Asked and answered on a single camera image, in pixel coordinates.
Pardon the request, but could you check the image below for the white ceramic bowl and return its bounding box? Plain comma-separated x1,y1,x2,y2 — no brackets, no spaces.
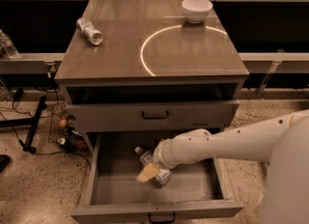
182,0,213,24

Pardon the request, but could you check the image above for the black stand leg left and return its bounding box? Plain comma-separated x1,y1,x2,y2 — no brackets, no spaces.
0,97,47,154

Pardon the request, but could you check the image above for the clear bottle on left shelf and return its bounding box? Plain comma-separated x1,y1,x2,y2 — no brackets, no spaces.
0,30,20,59

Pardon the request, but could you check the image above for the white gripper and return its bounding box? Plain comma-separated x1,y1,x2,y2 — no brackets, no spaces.
137,139,175,183

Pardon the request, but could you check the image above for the open middle drawer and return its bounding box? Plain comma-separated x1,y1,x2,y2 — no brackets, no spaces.
71,131,243,224

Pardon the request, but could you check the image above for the clear plastic water bottle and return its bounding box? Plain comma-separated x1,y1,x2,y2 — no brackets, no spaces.
135,147,172,185

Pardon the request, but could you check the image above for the black floor cable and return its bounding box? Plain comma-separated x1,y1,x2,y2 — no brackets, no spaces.
0,87,92,170

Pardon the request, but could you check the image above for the grey drawer cabinet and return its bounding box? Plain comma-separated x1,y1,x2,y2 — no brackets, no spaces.
55,0,248,146

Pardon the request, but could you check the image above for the closed top drawer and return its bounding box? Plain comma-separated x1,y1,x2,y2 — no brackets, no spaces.
67,100,239,132

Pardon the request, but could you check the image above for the wire basket with items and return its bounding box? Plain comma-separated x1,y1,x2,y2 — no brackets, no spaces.
48,102,88,152

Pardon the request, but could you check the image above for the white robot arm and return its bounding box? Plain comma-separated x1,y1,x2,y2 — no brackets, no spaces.
137,110,309,224

